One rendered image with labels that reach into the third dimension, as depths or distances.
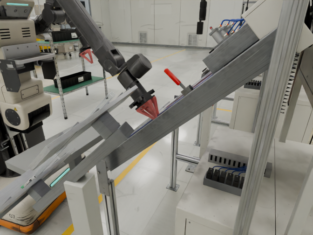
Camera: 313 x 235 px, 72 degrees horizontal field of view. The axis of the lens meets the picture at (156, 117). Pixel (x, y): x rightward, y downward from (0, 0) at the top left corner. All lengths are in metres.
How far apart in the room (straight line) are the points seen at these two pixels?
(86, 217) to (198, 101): 0.45
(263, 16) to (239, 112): 1.64
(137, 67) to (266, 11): 0.40
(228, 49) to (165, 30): 9.67
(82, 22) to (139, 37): 10.08
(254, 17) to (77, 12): 0.54
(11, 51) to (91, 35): 0.61
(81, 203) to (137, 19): 10.43
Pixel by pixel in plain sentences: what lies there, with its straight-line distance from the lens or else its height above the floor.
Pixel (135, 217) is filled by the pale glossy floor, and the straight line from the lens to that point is 1.62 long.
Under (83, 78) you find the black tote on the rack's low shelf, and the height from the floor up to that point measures 0.40.
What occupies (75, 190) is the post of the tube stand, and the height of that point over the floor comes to 0.81.
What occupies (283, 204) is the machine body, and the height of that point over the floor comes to 0.62.
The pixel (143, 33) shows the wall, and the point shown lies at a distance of 10.73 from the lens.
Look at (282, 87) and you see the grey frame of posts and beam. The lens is 0.51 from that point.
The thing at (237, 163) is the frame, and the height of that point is 0.65.
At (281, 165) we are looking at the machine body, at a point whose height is 0.62.
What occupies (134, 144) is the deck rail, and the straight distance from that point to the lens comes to 0.75.
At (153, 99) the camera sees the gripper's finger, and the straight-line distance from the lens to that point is 0.77.
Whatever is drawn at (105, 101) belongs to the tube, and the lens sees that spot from 0.47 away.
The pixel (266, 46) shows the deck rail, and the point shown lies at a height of 1.17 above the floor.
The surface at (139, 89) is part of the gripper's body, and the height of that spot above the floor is 1.00.
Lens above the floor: 1.23
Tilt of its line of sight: 25 degrees down
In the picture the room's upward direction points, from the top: straight up
